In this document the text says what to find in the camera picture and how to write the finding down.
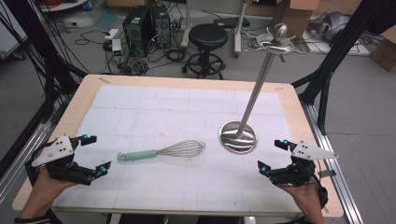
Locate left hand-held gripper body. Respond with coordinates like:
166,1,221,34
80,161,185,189
24,133,98,187

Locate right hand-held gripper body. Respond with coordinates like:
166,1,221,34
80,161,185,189
269,140,340,188

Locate steel utensil stand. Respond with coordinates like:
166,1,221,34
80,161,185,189
218,22,306,155

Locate green-handled wire whisk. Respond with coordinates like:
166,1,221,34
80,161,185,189
117,139,206,161

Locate person's left hand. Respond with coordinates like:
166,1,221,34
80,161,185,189
29,169,78,209

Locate person's right hand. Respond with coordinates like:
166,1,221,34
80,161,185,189
276,181,324,216

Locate white grid mat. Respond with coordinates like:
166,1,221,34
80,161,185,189
50,84,304,216

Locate white power adapter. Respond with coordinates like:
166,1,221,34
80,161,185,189
110,38,124,57

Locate white power strip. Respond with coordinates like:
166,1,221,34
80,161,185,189
104,28,121,42

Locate white stand leg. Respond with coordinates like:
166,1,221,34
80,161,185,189
180,0,193,49
233,0,249,59

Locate large black computer tower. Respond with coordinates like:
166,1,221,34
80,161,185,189
121,5,156,59

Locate small cardboard box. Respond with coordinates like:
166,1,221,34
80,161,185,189
369,25,396,73

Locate tall cardboard box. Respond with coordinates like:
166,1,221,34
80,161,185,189
273,0,320,40

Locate black round stool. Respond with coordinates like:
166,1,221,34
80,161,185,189
181,22,230,80

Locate flat black device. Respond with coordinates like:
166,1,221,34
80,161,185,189
213,15,251,30

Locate slim black computer tower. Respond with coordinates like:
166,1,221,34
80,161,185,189
150,4,173,49

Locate aluminium rail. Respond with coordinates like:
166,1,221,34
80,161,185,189
299,102,364,224
0,102,64,204

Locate black strap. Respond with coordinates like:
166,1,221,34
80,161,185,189
317,174,330,210

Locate tangled floor cables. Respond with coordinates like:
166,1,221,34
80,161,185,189
120,53,151,77

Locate black frame stand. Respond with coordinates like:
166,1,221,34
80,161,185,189
291,0,396,135
0,0,89,108

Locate coiled black cable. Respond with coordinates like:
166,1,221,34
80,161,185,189
163,48,189,63

